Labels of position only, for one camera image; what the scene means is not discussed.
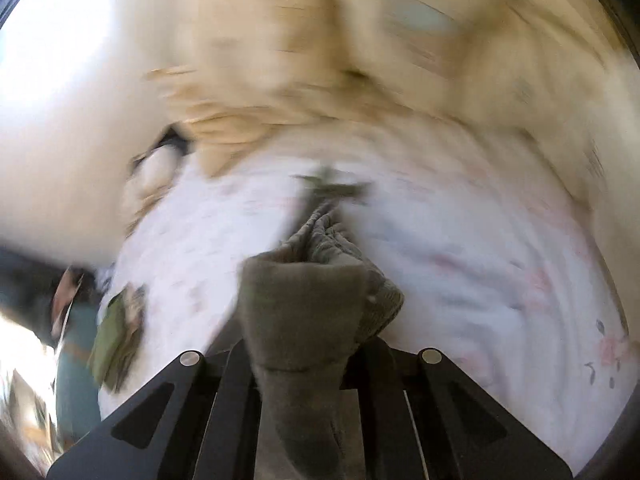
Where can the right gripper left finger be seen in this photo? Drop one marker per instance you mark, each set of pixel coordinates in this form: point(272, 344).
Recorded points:
point(198, 418)

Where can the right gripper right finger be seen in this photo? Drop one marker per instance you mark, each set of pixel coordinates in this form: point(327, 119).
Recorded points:
point(422, 417)

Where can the camouflage pants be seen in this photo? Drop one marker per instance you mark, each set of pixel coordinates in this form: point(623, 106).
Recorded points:
point(305, 307)

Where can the white floral bed sheet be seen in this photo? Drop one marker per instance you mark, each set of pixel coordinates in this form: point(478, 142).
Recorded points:
point(479, 235)

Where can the olive green folded garment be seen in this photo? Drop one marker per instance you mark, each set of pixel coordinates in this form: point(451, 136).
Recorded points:
point(118, 338)

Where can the cream bear print duvet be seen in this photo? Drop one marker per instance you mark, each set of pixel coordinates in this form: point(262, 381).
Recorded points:
point(562, 74)

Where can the cream pillow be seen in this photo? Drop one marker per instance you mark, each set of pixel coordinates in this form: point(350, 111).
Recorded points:
point(148, 183)

